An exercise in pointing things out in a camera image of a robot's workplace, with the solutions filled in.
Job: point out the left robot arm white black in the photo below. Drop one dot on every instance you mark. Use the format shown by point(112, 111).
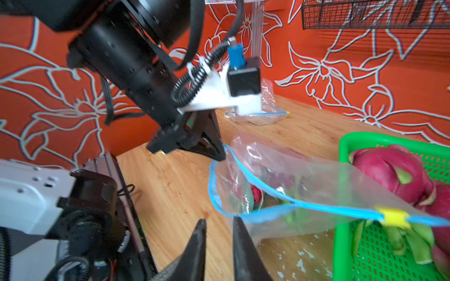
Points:
point(135, 47)

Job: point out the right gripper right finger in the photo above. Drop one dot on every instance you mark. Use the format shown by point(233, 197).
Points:
point(247, 263)

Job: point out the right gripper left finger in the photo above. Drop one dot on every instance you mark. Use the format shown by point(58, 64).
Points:
point(190, 265)

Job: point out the clear zip bag blue seal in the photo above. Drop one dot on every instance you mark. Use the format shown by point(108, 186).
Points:
point(269, 113)

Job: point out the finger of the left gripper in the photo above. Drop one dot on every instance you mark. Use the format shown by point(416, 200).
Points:
point(210, 143)

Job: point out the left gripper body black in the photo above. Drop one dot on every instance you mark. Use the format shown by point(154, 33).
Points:
point(186, 133)

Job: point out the black wire wall basket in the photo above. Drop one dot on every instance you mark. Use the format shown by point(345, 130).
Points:
point(386, 14)

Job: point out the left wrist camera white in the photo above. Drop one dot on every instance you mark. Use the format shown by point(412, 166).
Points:
point(237, 85)

